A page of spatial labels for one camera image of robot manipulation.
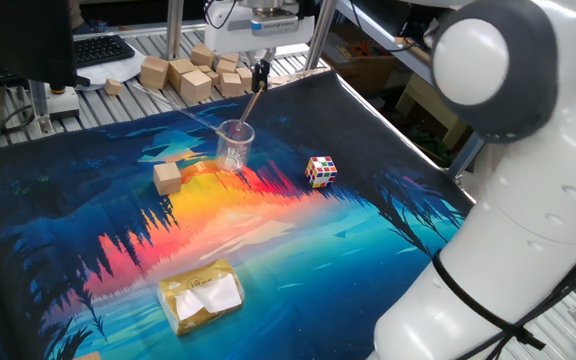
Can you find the white box stand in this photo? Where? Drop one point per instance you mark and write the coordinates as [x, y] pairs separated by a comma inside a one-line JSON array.
[[63, 102]]

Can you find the silver gripper-mounted camera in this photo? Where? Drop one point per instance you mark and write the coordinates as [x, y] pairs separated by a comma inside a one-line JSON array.
[[275, 25]]

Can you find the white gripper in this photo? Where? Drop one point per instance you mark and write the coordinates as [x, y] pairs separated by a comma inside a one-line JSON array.
[[225, 35]]

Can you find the gold tissue pack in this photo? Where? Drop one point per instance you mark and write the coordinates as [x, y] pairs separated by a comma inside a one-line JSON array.
[[183, 285]]

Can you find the black keyboard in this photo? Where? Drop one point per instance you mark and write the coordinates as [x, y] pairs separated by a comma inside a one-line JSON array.
[[100, 50]]

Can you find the black computer monitor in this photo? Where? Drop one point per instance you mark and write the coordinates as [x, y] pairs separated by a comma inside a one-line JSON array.
[[18, 40]]

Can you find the small light wooden cube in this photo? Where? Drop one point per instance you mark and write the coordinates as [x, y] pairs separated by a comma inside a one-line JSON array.
[[204, 68], [213, 78], [112, 87]]

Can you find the clear glass beaker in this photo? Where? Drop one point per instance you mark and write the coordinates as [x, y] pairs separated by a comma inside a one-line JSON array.
[[233, 155]]

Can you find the white paper sheet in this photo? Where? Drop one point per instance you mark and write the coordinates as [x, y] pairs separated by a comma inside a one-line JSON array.
[[118, 72]]

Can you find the aluminium post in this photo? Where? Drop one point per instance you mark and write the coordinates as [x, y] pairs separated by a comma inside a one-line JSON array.
[[175, 30], [319, 35], [38, 107]]

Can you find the Rubik's cube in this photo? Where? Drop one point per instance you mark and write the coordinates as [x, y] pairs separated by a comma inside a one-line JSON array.
[[321, 172]]

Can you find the aluminium table leg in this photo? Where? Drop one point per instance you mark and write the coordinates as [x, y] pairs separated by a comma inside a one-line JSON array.
[[465, 155]]

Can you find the colourful sunset landscape cloth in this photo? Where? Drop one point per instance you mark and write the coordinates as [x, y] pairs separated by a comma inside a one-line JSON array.
[[293, 280]]

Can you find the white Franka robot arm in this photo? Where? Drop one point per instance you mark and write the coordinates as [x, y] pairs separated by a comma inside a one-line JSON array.
[[518, 225]]

